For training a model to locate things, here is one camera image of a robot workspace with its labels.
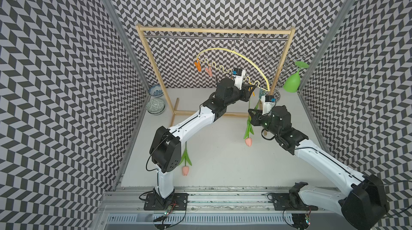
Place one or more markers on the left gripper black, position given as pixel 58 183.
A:
pixel 245 94

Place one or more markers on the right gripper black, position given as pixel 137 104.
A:
pixel 255 118

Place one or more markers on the pink tulip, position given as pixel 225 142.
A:
pixel 249 130
pixel 185 162

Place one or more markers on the yellow clip hanger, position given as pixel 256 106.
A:
pixel 262 82

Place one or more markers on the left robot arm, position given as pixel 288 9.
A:
pixel 166 149

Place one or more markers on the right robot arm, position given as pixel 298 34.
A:
pixel 360 199

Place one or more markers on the teal clothes peg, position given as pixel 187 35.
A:
pixel 262 93

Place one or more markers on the pink clothes peg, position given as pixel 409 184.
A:
pixel 208 70

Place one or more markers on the green plastic wine glass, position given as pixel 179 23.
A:
pixel 293 81

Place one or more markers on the blue patterned bowl back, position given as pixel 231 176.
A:
pixel 156 91

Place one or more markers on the metal rack rod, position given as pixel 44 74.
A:
pixel 216 38

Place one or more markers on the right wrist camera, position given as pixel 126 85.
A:
pixel 268 102

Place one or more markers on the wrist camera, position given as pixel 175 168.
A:
pixel 238 76
pixel 268 102

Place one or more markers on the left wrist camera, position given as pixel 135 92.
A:
pixel 238 76

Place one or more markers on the wooden clothes rack frame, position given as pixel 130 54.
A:
pixel 141 29

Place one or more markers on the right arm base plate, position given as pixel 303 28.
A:
pixel 288 201

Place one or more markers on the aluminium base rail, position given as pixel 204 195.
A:
pixel 210 208

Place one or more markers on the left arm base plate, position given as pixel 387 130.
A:
pixel 154 202

